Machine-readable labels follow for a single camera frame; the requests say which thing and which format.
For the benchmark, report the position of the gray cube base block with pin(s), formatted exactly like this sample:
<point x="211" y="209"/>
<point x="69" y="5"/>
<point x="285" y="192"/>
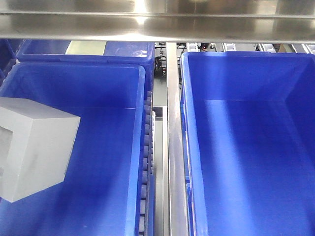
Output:
<point x="36" y="142"/>

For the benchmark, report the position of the blue bin rear left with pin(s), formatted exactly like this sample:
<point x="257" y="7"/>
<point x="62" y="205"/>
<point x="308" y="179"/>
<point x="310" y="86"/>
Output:
<point x="139" y="53"/>

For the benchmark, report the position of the large blue bin right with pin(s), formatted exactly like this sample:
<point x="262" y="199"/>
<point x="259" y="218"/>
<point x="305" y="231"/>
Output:
<point x="250" y="133"/>

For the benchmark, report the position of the large blue bin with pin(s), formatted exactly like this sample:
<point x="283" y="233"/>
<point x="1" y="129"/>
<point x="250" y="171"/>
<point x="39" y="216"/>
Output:
<point x="250" y="133"/>
<point x="101" y="192"/>

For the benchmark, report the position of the large blue bin left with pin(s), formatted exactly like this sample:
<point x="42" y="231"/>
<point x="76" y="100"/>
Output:
<point x="101" y="192"/>

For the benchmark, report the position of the steel shelf beam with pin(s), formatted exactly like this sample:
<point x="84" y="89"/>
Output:
<point x="244" y="21"/>

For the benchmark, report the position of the steel vertical divider post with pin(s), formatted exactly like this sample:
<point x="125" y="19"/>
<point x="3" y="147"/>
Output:
<point x="178" y="210"/>

